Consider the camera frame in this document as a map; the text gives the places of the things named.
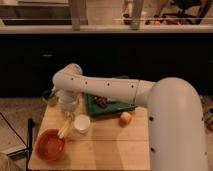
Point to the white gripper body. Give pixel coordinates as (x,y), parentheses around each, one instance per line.
(67,102)

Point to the yellow banana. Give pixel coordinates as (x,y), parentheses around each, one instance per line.
(65,128)

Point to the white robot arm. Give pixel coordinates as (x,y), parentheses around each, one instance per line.
(177,139)

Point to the red bowl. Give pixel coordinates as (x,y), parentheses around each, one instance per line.
(50,146)

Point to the green tray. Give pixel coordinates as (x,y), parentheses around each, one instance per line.
(112,106)

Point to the white cup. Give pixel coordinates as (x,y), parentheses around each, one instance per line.
(82,123)

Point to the brown object on tray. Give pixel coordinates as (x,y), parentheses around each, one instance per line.
(100,101)

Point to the small orange fruit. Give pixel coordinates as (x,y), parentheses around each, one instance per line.
(125,118)

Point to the black chair frame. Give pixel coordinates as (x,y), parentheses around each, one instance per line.
(30,125)

